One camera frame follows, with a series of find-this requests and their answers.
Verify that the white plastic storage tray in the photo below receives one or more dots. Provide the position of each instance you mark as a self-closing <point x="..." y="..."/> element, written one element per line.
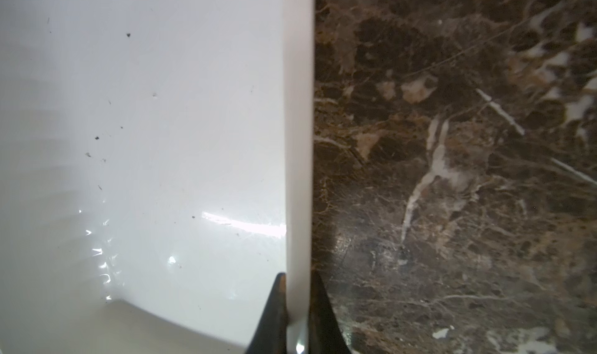
<point x="155" y="173"/>

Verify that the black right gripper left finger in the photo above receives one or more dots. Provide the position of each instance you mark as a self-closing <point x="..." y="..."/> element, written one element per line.
<point x="270" y="336"/>

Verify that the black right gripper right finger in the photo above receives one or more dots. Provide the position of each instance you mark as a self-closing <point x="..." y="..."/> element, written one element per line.
<point x="325" y="336"/>

